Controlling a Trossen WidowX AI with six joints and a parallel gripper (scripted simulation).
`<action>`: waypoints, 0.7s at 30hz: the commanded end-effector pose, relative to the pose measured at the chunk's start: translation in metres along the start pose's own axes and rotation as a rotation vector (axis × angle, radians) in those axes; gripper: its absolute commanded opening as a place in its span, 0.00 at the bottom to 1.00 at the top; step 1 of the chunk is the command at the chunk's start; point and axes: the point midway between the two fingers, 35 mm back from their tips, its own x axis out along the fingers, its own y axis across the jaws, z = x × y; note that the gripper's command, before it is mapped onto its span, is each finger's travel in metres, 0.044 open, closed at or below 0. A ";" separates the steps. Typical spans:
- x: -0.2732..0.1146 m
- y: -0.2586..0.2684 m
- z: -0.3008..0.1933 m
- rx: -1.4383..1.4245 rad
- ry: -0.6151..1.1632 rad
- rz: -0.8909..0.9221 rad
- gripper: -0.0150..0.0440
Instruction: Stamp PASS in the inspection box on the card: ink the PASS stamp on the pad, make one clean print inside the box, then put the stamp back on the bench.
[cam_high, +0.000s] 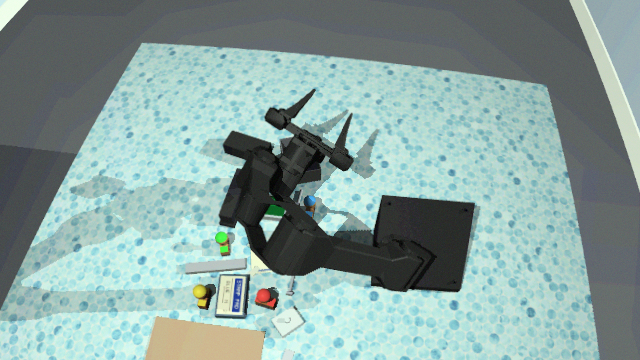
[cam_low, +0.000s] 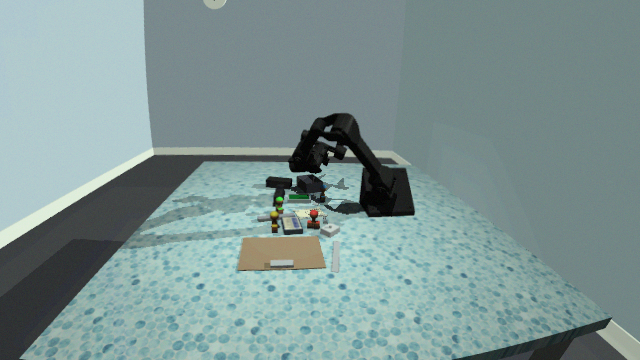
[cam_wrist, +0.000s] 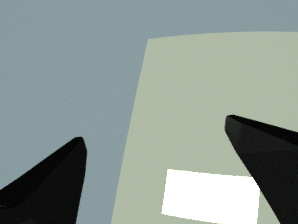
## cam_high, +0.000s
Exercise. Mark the red rubber stamp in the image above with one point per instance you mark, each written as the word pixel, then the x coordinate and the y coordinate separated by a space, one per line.
pixel 263 299

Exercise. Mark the green and brown stamp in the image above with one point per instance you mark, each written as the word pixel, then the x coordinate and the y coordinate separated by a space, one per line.
pixel 222 239

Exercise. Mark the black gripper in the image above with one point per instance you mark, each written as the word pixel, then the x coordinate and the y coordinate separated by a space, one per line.
pixel 300 153

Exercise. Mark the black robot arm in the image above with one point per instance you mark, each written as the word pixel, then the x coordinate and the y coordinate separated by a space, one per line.
pixel 298 245

